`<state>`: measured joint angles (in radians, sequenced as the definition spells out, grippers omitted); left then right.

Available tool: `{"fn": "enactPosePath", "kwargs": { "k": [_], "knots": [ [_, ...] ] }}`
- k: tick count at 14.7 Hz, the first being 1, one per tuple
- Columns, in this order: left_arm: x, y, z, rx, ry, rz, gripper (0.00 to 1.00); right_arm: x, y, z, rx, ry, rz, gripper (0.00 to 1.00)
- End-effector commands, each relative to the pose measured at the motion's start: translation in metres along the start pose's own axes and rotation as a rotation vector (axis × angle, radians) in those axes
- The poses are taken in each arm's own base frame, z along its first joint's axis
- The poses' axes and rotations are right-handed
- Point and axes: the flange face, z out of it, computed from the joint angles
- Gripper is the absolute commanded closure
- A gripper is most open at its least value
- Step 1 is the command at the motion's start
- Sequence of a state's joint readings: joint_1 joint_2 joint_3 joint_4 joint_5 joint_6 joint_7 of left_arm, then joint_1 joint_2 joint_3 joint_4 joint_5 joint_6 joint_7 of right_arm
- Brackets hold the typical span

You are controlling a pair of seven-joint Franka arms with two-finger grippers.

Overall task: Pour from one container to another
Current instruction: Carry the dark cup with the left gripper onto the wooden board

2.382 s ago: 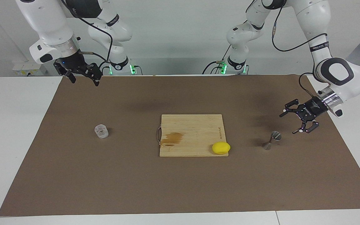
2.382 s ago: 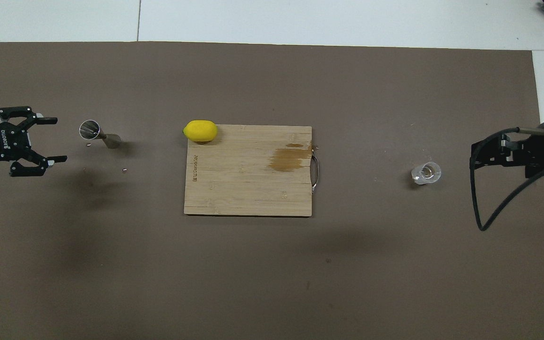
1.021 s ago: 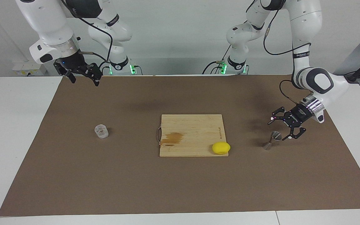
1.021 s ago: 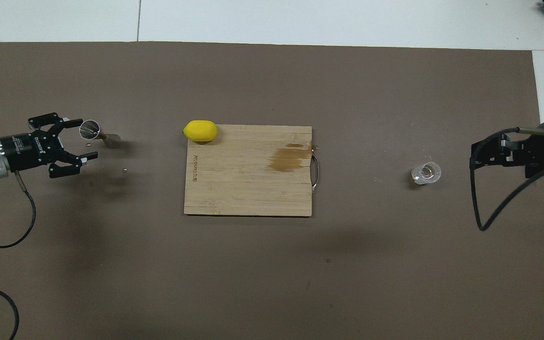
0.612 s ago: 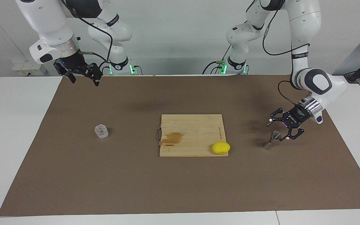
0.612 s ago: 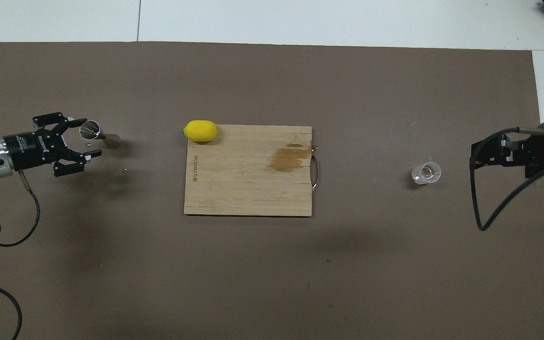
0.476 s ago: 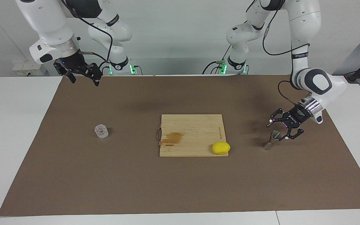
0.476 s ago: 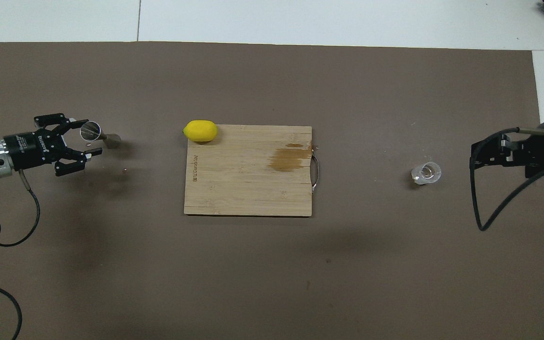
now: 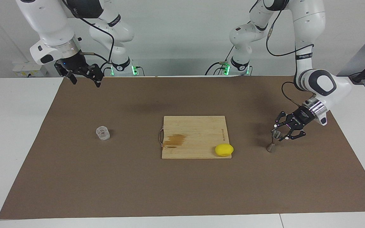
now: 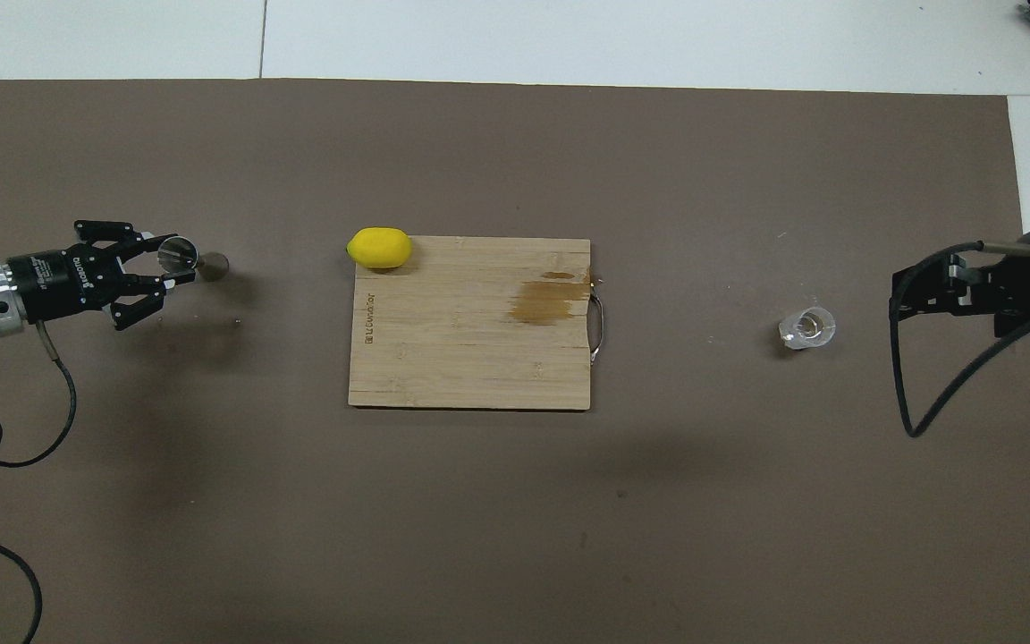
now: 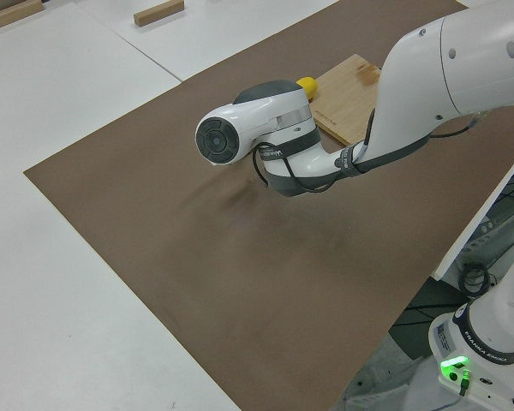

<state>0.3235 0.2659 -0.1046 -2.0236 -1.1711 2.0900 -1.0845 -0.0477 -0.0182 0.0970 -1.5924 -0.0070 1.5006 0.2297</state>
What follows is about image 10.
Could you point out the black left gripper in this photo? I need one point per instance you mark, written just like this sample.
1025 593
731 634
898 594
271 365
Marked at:
59 282

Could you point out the steel double jigger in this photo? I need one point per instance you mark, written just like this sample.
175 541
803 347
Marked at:
179 254

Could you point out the small clear glass cup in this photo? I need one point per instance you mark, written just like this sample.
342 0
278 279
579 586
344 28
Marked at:
808 327

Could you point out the yellow lemon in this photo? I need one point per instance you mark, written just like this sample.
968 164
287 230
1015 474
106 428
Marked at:
379 248

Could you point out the bamboo cutting board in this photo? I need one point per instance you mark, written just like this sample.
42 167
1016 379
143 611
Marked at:
461 340

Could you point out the brown table mat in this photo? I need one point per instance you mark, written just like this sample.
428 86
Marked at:
515 519

